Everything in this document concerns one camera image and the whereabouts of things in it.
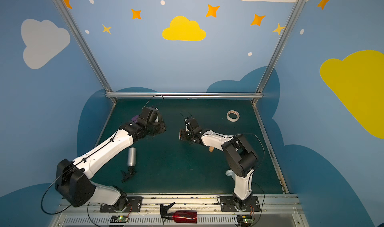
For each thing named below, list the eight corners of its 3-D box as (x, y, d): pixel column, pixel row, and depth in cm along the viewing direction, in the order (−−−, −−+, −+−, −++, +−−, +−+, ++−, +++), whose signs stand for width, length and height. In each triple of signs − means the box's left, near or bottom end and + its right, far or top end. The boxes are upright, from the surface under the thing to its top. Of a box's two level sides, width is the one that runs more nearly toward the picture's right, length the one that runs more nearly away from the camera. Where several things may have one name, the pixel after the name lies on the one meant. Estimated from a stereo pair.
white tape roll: (227, 121, 111) (228, 120, 110) (225, 111, 118) (226, 110, 116) (240, 121, 112) (240, 120, 110) (237, 111, 118) (238, 110, 116)
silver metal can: (128, 167, 87) (127, 165, 85) (129, 150, 94) (128, 148, 92) (136, 165, 88) (134, 164, 86) (136, 148, 95) (135, 146, 93)
